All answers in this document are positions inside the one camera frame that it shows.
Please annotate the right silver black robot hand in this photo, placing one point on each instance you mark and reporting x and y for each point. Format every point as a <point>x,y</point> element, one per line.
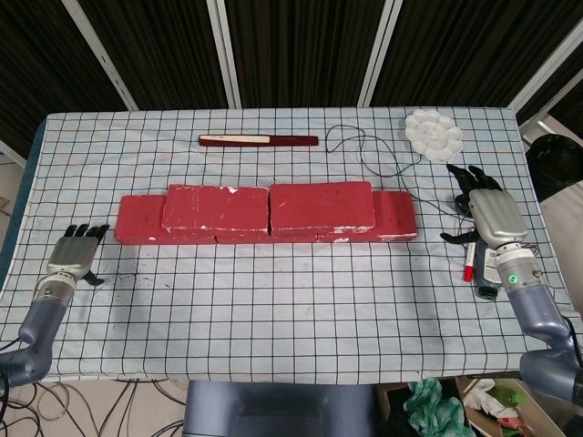
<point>496,218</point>

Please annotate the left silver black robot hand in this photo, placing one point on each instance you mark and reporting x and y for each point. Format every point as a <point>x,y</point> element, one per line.
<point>70,257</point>

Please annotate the red brick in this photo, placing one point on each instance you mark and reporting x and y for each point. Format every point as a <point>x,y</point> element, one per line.
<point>246,238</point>
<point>141,218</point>
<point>319,207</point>
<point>391,214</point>
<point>214,209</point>

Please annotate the black computer mouse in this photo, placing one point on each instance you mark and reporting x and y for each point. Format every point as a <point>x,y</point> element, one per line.
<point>462,205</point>

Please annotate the red white marker pen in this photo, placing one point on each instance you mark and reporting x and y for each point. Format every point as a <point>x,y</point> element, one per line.
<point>469,268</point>

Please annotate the beige trash bin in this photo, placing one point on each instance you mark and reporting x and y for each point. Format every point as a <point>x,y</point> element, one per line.
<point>565,236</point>

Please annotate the black bin bag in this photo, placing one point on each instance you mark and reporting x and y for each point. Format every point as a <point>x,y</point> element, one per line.
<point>555,164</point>

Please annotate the white flower paint palette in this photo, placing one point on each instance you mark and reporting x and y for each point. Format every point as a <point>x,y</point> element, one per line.
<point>432,134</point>

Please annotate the green plastic bottle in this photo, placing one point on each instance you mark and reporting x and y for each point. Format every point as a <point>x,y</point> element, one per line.
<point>510,395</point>

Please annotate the white crumpled plastic bag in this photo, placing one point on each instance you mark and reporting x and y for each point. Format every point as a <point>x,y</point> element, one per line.
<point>487,403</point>

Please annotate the green plastic bag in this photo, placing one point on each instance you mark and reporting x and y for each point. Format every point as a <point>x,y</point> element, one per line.
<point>428,405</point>

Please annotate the cardboard box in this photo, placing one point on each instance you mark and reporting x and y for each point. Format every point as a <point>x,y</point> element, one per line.
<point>542,419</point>

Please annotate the checkered light blue tablecloth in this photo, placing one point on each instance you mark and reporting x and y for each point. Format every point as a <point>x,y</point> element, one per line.
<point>291,318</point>

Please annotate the blue-grey robot torso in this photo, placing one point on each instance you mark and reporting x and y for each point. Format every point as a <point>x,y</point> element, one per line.
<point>273,409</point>

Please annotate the white partition frame post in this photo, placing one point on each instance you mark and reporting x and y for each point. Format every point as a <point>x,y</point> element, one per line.
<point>223,45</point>
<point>98,50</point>
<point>544,75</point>
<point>381,50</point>

